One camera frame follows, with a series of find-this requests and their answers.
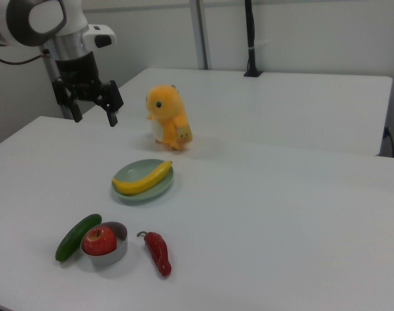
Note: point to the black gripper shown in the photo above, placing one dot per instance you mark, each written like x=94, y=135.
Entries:
x=78, y=76

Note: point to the green cucumber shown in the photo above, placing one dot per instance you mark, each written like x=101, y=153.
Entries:
x=74, y=238

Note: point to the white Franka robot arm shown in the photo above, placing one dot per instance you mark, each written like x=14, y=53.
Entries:
x=74, y=13

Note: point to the grey metal bowl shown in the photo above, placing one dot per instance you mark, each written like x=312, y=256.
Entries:
x=109, y=259

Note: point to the orange plush toy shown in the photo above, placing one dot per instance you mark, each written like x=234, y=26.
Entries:
x=168, y=110

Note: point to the pale green plate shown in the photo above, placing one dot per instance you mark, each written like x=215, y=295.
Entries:
x=135, y=168

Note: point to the yellow banana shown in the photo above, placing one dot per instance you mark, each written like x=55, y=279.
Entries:
x=142, y=184

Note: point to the red apple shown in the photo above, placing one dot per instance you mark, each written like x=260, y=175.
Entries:
x=99, y=241

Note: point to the red chili pepper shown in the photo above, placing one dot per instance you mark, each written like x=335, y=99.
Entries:
x=158, y=252

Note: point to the grey partition post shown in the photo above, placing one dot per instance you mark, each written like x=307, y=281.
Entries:
x=203, y=32

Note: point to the black camera stand pole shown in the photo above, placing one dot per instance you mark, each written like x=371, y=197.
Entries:
x=251, y=32

